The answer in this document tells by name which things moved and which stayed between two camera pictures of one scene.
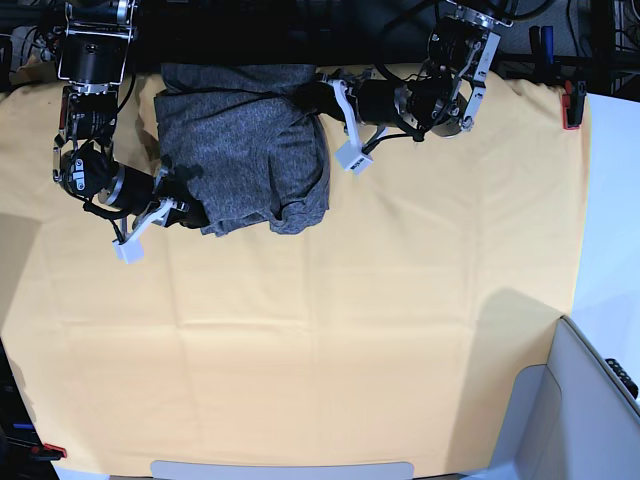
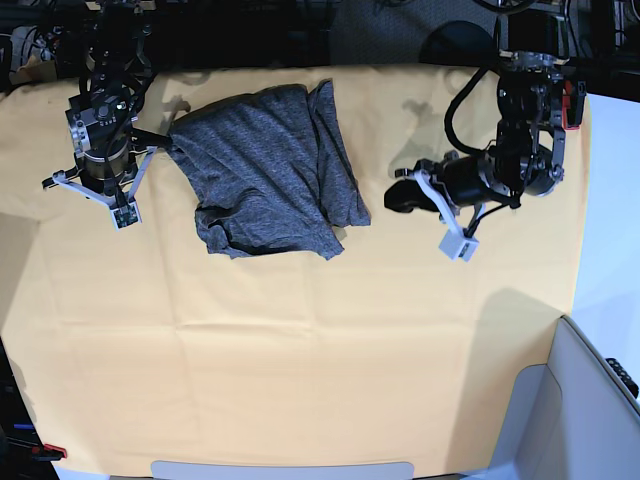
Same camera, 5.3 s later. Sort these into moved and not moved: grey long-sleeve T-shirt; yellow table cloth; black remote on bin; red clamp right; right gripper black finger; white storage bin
Moved: right gripper black finger; grey long-sleeve T-shirt
Not moved: red clamp right; yellow table cloth; white storage bin; black remote on bin
